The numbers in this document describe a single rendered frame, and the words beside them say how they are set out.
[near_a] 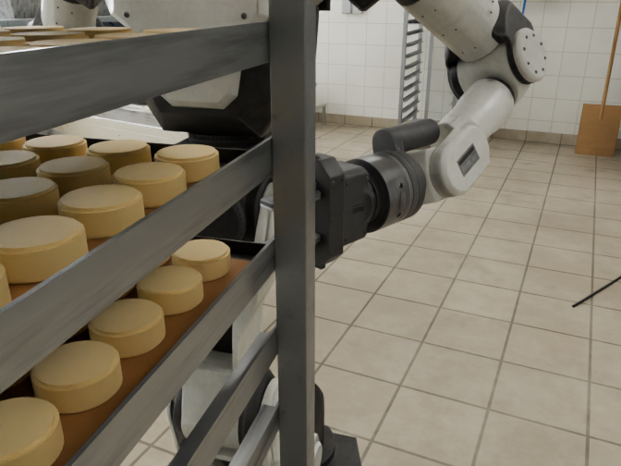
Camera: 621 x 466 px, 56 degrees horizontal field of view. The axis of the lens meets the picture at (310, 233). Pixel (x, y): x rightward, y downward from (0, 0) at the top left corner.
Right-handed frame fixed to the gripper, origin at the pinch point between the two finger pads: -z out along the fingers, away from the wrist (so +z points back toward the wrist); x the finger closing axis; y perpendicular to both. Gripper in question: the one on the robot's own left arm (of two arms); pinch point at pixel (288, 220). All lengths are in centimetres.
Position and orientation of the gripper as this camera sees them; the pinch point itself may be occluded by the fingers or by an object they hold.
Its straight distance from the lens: 59.9
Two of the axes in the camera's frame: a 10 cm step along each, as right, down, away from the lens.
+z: 7.2, -2.7, 6.4
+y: 6.9, 2.8, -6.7
